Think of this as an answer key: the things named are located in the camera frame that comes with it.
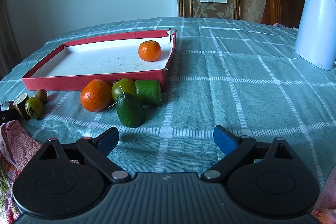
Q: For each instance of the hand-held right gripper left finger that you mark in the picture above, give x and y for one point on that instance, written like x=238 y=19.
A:
x=109 y=141

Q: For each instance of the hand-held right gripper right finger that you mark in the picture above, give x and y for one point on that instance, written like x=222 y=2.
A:
x=224 y=141

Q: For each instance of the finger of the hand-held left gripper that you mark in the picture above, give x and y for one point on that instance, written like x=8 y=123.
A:
x=8 y=116

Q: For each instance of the dark green fruit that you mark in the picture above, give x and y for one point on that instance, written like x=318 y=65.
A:
x=130 y=112

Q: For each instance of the brown longan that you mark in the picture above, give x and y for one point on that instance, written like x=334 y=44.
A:
x=41 y=95

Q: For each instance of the large orange tangerine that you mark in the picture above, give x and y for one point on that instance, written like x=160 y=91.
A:
x=94 y=96

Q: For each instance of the light green fruit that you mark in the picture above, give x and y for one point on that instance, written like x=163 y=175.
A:
x=148 y=91

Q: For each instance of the red cardboard box tray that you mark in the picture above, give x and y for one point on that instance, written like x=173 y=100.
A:
x=78 y=83

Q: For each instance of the pink floral towel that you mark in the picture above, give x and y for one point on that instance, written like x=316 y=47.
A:
x=13 y=140

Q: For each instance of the small green tomato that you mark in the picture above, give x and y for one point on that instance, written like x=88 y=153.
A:
x=35 y=107

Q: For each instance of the green checked tablecloth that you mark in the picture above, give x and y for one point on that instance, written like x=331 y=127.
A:
x=236 y=98

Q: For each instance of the large green tomato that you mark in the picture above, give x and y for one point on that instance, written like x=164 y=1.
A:
x=126 y=85

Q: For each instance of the small orange tangerine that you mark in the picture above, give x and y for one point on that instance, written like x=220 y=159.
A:
x=149 y=51

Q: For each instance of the pink cloth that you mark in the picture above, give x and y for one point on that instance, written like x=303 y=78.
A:
x=278 y=24

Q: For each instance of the white electric kettle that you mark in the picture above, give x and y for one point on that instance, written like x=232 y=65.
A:
x=315 y=29

